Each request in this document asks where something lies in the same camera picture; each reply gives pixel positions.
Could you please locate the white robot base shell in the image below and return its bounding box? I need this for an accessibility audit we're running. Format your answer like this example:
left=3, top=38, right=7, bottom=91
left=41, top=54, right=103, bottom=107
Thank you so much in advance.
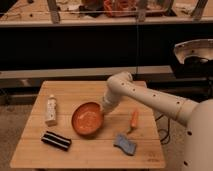
left=172, top=38, right=213, bottom=79

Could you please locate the black cable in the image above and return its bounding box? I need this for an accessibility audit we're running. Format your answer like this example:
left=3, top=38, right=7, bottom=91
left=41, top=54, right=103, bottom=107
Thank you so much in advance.
left=154, top=114, right=172, bottom=145

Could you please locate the wooden workbench shelf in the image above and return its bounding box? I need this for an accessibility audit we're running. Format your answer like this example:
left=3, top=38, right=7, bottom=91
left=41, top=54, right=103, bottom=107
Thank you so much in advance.
left=0, top=0, right=213, bottom=28

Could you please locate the orange toy carrot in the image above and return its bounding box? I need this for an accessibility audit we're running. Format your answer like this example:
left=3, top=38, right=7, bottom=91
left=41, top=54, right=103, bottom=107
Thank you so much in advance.
left=127, top=109, right=139, bottom=134

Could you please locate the white bottle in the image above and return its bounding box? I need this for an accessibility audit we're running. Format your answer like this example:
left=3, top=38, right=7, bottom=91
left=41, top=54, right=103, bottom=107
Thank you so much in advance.
left=45, top=95, right=57, bottom=126

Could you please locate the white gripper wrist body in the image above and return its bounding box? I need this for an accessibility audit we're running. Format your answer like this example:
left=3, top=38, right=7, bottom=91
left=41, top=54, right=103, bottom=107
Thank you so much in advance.
left=101, top=90, right=121, bottom=114

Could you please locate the black striped eraser block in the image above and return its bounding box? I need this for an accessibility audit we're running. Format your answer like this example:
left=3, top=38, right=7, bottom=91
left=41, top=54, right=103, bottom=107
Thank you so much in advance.
left=41, top=131, right=72, bottom=151

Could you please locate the orange ceramic bowl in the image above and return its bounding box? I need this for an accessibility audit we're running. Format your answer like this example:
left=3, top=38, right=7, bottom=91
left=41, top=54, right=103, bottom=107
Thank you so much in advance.
left=71, top=102, right=104, bottom=136

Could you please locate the blue sponge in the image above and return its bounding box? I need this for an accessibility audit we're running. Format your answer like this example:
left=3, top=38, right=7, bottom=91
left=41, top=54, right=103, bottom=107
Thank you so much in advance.
left=113, top=134, right=137, bottom=156

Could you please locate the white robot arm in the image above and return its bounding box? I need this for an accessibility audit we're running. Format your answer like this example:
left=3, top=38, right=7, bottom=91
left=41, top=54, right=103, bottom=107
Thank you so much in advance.
left=102, top=72, right=213, bottom=171

